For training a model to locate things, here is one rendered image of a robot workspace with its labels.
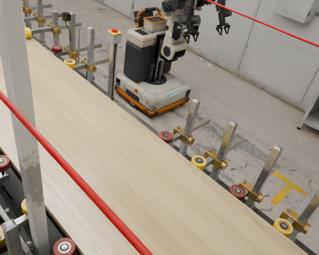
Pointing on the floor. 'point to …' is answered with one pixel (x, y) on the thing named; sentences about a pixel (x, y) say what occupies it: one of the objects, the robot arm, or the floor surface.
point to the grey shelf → (316, 102)
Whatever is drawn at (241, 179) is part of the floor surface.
